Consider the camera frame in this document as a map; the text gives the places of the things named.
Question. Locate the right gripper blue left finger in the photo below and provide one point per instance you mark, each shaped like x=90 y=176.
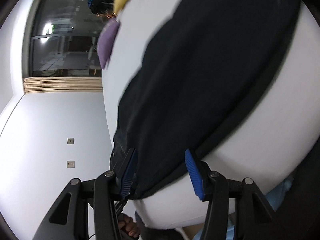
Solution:
x=126 y=173

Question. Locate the right hand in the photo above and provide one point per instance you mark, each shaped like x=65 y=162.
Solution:
x=127 y=224

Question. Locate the beige left curtain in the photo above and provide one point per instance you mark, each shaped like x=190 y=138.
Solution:
x=62 y=84

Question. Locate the purple cushion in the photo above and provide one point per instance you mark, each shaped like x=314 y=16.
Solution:
x=106 y=41

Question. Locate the wall socket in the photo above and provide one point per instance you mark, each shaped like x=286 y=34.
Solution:
x=70 y=141
x=70 y=164

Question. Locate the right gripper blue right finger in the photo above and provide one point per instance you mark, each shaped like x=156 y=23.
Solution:
x=198 y=172

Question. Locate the lower wall socket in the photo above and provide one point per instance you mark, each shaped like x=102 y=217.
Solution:
x=70 y=164

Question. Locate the dark glass window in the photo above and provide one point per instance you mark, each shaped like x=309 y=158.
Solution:
x=64 y=36

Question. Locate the black denim pants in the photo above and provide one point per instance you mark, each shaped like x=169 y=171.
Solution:
x=201 y=75

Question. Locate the upper wall socket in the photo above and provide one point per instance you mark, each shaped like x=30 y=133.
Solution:
x=70 y=141

